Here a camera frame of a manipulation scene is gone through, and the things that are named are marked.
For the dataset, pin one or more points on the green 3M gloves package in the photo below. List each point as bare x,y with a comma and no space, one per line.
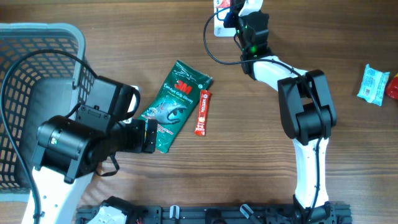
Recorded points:
177,98

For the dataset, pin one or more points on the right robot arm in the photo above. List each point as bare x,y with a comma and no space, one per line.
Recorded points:
307,115

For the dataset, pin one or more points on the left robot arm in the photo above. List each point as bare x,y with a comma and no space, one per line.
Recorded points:
68,151

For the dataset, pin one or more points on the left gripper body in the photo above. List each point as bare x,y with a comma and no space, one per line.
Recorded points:
138,145

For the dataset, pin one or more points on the red Kleenex tissue pack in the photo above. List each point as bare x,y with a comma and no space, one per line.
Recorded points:
221,4

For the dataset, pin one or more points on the grey black shopping basket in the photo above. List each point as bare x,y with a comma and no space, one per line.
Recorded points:
43,85

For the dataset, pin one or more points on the red sauce bottle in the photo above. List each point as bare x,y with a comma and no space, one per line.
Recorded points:
392,88

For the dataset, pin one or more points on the white wipes packet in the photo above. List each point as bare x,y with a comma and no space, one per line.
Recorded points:
373,85

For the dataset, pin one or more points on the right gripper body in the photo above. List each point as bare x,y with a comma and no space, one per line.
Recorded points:
232,18

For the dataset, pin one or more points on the red sauce sachet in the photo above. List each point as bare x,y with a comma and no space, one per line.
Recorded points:
200,128

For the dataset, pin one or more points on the white barcode scanner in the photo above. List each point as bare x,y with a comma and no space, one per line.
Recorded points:
219,30

